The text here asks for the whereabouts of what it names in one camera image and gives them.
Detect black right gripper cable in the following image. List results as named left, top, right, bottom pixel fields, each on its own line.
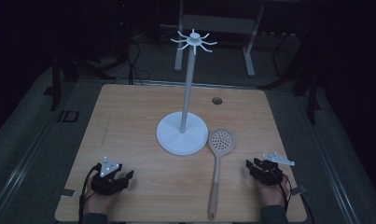
left=278, top=173, right=294, bottom=214

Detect grey tape strip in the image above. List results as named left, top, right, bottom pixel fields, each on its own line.
left=60, top=188, right=77, bottom=199
left=289, top=185, right=309, bottom=197

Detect beige slotted spoon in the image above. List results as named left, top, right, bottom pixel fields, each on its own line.
left=207, top=127, right=237, bottom=221

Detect white metal desk frame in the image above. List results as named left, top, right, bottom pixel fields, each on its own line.
left=174, top=0, right=267, bottom=78

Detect white utensil rack stand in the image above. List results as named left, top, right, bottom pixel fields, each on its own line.
left=155, top=28, right=218, bottom=157

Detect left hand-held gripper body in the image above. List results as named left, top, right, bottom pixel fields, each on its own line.
left=90, top=155, right=130, bottom=197

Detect person's right hand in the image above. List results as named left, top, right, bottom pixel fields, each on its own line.
left=256, top=177, right=292, bottom=208

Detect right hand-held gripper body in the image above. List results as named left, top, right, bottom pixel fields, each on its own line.
left=252, top=151, right=296, bottom=188

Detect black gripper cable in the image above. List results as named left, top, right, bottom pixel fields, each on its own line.
left=278, top=173, right=294, bottom=214
left=77, top=163, right=102, bottom=224

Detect person's left hand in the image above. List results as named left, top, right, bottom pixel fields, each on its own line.
left=82, top=182, right=120, bottom=217

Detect black floor cables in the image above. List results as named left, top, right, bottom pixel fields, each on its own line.
left=82, top=36, right=152, bottom=86

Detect black stand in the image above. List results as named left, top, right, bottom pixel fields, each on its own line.
left=43, top=46, right=81, bottom=112
left=291, top=62, right=323, bottom=126

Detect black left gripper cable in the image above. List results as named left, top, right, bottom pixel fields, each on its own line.
left=77, top=163, right=102, bottom=224

